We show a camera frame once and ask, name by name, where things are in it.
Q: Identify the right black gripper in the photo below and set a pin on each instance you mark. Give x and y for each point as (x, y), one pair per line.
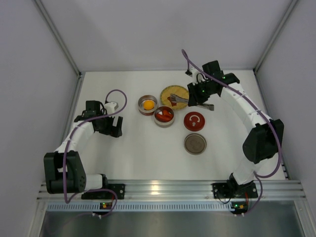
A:
(195, 95)

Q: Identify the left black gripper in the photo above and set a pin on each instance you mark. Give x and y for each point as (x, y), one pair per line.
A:
(113, 127)

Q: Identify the metal tongs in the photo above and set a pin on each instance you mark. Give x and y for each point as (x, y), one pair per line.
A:
(185, 101)

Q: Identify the orange egg yolk ball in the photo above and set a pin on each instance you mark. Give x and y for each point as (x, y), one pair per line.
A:
(148, 104)

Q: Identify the steel bowl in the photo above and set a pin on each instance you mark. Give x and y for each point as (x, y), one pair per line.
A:
(159, 111)
(140, 105)

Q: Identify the brown lid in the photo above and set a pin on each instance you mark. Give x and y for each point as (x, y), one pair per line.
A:
(195, 144)

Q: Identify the red octopus sausage piece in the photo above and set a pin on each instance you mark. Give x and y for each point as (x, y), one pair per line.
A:
(167, 113)

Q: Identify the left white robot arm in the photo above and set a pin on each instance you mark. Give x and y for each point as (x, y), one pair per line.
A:
(64, 166)

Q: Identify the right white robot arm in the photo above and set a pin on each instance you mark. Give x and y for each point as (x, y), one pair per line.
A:
(264, 134)

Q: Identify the round bamboo tray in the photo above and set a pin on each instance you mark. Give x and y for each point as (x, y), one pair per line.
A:
(174, 89)

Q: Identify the red round lid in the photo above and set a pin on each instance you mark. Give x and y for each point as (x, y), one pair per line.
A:
(194, 121)

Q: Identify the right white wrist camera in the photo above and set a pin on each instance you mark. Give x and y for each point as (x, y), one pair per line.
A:
(196, 76)

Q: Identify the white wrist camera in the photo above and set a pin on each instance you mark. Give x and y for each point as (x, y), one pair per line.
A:
(196, 76)
(111, 107)

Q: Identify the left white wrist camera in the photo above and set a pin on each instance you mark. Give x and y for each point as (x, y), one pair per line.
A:
(111, 107)

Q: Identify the left black base bracket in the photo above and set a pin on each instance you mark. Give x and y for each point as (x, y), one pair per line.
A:
(105, 193)

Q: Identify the black base bracket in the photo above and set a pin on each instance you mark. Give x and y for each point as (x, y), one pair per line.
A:
(105, 193)
(227, 190)

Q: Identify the aluminium mounting rail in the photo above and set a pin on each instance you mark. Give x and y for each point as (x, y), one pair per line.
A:
(204, 190)

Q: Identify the grey slotted cable duct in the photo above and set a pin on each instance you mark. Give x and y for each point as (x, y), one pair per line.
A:
(139, 206)

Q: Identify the right black base bracket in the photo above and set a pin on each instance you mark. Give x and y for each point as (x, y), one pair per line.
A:
(227, 190)

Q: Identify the left aluminium frame post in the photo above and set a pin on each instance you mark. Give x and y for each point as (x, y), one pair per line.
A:
(57, 36)

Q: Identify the aluminium frame post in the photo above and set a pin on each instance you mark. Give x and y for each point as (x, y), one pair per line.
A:
(275, 34)
(57, 36)

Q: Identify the right aluminium frame post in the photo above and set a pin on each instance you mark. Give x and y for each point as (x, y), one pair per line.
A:
(275, 34)

